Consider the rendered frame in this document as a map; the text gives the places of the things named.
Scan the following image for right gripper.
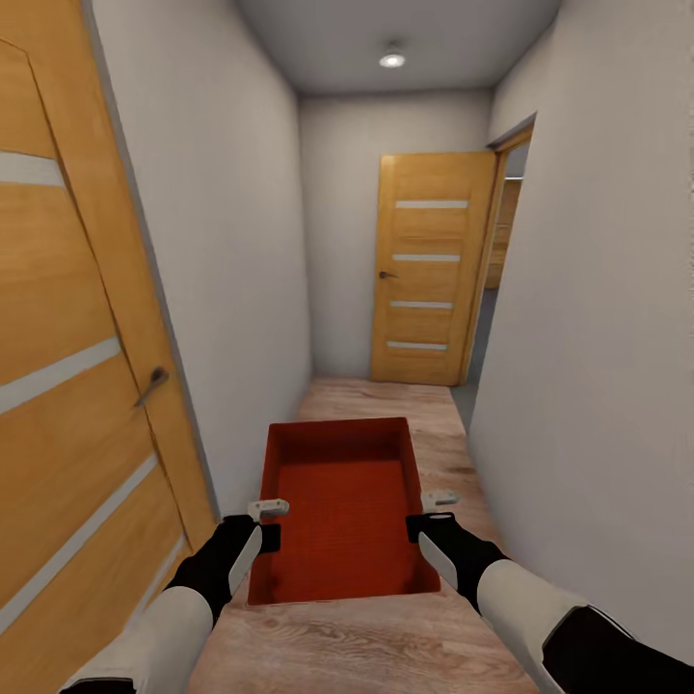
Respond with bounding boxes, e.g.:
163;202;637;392
406;514;430;543

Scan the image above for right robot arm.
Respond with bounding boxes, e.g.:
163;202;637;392
406;489;694;694

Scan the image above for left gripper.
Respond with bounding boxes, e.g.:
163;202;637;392
259;523;280;554

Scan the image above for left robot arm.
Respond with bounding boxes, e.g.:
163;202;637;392
56;498;289;694

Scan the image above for storage box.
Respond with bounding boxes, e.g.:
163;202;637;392
248;417;441;606

